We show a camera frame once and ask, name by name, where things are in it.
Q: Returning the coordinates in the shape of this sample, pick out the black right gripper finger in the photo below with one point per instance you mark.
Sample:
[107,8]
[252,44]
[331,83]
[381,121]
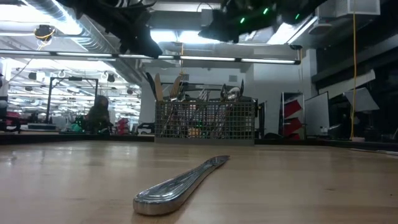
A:
[220,31]

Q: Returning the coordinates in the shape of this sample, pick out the black aluminium table frame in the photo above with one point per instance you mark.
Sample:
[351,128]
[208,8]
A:
[46,137]

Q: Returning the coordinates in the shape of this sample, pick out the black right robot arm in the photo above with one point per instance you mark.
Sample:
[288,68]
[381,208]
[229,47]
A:
[298,9]

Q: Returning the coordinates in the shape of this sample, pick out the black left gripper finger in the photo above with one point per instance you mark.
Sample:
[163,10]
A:
[149,45]

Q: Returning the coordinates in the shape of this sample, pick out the black metal frame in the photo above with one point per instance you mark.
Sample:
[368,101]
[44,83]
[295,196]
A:
[49,99]

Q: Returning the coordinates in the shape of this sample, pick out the white ceiling unit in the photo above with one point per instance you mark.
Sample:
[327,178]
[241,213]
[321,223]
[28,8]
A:
[348,7]

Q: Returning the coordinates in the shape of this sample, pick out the black ceiling security camera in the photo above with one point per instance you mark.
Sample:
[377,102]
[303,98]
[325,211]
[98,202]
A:
[295,47]

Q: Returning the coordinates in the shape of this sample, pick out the silver fork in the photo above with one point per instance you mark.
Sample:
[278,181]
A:
[203,93]
[183,96]

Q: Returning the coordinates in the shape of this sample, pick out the grey plastic silverware caddy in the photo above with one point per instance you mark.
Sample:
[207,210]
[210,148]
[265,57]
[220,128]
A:
[206,124]

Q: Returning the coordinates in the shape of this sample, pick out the shelf rack with red bins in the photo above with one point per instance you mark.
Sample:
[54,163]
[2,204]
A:
[292,115]

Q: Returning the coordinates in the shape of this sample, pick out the person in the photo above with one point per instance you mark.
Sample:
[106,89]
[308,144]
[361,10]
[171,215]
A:
[99,113]

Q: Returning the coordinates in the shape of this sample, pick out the white tilted panel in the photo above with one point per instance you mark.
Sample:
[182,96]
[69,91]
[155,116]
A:
[365,99]

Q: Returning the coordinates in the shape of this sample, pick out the white whiteboard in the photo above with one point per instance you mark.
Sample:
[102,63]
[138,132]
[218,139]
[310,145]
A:
[317,113]

